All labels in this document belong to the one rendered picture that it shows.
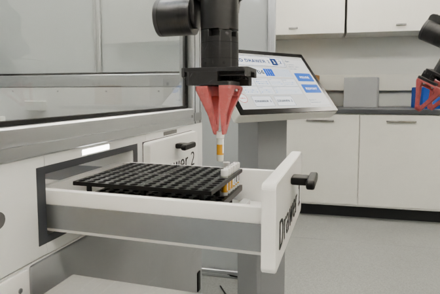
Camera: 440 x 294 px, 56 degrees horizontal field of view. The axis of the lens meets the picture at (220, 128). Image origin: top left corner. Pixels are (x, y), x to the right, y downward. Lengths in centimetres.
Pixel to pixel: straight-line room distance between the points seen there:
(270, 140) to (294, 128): 189
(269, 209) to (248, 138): 112
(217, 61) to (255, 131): 98
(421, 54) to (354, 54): 59
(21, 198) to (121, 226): 14
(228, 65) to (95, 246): 39
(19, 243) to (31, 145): 13
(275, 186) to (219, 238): 11
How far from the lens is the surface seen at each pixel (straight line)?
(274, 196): 49
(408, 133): 355
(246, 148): 162
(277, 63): 169
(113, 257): 84
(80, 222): 63
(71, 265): 73
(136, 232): 59
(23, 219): 63
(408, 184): 361
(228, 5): 62
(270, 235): 51
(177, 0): 65
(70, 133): 69
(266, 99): 149
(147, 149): 89
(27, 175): 62
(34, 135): 62
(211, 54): 61
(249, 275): 174
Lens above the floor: 104
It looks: 5 degrees down
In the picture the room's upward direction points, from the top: straight up
